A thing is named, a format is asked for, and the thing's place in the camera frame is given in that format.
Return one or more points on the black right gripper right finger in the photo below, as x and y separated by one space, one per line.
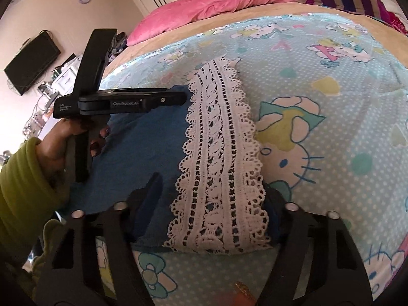
317 263

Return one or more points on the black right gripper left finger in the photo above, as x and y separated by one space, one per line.
71 275

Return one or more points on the green left sleeve forearm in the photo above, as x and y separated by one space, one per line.
27 204

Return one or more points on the left hand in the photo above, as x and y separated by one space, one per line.
51 151

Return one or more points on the white drawer cabinet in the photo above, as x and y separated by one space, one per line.
65 82

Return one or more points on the light blue cartoon cat blanket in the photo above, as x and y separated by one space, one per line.
329 106

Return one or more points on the black wall television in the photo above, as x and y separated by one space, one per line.
31 62

